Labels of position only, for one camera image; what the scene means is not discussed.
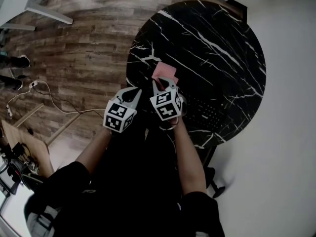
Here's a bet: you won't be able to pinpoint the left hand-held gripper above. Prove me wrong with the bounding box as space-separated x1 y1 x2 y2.
103 86 143 134

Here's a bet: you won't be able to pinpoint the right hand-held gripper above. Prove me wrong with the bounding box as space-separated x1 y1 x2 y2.
149 77 189 122

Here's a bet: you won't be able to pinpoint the pink cloth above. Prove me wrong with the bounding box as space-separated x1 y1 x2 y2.
151 62 180 91

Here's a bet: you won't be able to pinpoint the black keyboard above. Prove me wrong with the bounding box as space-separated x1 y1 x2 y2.
181 92 227 133

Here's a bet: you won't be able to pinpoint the person's left forearm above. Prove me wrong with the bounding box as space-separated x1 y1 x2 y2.
75 127 112 176

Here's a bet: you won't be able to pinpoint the person's right forearm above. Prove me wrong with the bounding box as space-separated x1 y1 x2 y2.
171 117 207 196

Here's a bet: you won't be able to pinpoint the person's black clothing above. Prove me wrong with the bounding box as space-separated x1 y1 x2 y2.
23 121 226 237

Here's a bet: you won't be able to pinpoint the light wooden table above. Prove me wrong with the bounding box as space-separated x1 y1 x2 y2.
1 102 82 180

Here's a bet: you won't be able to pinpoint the black office chair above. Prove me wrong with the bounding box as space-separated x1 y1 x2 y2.
201 165 227 199

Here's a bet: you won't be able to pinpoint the dark framed screen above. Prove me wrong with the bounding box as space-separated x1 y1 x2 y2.
0 175 20 198

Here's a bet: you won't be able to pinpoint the thin white gripper cable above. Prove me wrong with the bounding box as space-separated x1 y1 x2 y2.
159 122 180 131

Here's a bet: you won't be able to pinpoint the long white cable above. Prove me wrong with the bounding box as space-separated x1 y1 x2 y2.
36 80 106 115

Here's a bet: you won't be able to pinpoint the thin black cable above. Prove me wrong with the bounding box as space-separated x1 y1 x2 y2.
31 86 104 119

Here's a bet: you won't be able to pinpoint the black devices with cables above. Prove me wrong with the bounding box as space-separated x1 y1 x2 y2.
0 141 45 195

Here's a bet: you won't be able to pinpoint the grey strapped bag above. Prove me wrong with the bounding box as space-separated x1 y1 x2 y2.
24 205 61 237

